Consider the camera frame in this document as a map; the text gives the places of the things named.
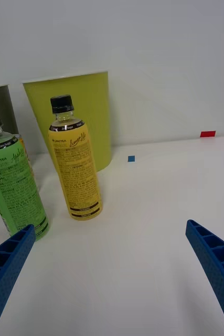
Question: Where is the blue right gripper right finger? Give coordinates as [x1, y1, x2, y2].
[185, 219, 224, 336]

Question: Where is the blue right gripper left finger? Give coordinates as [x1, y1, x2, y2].
[0, 224, 37, 336]

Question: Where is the yellow label plastic bottle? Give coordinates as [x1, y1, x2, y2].
[48, 94, 103, 221]

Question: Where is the green label plastic bottle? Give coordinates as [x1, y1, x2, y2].
[0, 108, 50, 242]

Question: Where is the orange drink can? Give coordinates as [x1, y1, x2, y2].
[17, 134, 40, 192]

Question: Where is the yellow-green plastic waste bin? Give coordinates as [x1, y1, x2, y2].
[22, 70, 113, 173]

